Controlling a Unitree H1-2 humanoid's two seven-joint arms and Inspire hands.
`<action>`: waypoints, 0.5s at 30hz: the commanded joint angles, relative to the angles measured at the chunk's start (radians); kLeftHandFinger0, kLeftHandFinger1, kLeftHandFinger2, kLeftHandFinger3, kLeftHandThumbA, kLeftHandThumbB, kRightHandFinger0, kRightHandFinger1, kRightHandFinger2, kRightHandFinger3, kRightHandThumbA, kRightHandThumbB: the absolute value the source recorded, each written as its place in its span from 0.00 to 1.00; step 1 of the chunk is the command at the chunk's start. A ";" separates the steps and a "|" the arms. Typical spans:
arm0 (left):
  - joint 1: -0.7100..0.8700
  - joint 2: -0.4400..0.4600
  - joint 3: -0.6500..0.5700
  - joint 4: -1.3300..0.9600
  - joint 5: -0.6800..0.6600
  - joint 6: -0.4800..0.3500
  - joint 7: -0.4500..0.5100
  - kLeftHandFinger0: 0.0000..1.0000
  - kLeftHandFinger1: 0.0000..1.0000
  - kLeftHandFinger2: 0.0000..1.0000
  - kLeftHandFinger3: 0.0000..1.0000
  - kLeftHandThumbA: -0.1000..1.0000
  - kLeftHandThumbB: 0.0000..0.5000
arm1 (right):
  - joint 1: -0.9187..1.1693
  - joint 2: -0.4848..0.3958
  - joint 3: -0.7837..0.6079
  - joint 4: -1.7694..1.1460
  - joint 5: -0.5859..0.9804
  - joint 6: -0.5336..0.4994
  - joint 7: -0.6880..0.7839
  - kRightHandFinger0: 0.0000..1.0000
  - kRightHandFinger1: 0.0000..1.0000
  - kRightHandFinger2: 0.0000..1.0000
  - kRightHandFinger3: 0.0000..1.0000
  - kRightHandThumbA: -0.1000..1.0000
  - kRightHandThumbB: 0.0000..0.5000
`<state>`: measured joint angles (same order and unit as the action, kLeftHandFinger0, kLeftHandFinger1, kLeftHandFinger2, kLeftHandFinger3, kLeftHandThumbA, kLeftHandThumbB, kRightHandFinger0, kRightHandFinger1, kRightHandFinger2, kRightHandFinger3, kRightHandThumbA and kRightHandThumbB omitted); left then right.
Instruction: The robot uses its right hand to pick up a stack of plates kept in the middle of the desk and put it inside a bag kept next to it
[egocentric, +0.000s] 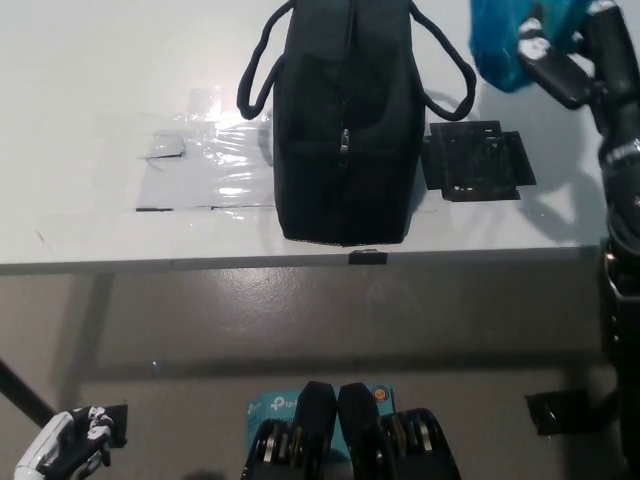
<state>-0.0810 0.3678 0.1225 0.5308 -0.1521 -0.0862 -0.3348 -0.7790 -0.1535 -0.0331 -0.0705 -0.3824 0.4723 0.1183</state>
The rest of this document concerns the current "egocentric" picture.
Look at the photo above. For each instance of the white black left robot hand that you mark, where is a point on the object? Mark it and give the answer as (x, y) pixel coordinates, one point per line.
(60, 440)

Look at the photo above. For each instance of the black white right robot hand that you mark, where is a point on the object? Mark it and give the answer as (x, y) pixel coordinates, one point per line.
(615, 75)

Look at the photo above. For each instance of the blue plate stack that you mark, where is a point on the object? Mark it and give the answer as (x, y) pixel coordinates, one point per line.
(492, 45)

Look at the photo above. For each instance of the black fabric zip bag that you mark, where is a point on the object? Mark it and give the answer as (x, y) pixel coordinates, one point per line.
(310, 175)

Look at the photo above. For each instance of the black table leg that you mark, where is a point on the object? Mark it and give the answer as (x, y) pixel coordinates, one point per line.
(22, 392)

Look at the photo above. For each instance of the black tape square marker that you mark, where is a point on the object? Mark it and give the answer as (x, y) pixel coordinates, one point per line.
(470, 165)

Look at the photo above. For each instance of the teal tp-link box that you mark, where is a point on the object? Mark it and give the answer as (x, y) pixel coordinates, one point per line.
(272, 407)

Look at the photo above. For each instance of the small black tape strip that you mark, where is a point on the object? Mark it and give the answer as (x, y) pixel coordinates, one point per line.
(367, 257)

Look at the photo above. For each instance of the small grey paper patch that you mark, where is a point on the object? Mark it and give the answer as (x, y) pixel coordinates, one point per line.
(162, 149)

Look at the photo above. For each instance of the clear plastic sheet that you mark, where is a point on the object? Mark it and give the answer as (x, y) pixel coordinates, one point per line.
(225, 165)

